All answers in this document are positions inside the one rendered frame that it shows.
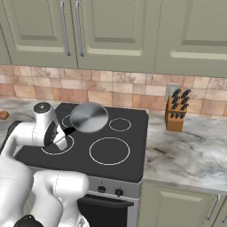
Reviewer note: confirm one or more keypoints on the green upper cupboard door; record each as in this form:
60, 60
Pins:
3, 50
35, 29
195, 32
118, 29

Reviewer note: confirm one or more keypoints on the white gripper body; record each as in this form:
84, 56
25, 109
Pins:
61, 140

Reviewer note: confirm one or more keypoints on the black oven door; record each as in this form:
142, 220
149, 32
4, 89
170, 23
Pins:
103, 217

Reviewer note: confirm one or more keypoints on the green lower cupboard door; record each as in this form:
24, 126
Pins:
221, 211
174, 207

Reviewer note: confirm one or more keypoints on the brown onion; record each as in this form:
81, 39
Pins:
3, 115

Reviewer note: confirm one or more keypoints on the green cupboard door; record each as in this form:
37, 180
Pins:
195, 32
174, 207
118, 29
35, 29
221, 211
3, 50

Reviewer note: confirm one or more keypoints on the black stove knob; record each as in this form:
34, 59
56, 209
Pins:
119, 192
101, 189

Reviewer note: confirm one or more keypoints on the grey wall socket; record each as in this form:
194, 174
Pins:
169, 90

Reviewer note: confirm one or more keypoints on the wooden knife block with knives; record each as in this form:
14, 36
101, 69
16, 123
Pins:
175, 118

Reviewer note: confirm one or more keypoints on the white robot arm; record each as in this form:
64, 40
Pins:
26, 133

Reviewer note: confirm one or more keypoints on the black top stove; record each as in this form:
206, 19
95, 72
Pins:
124, 159

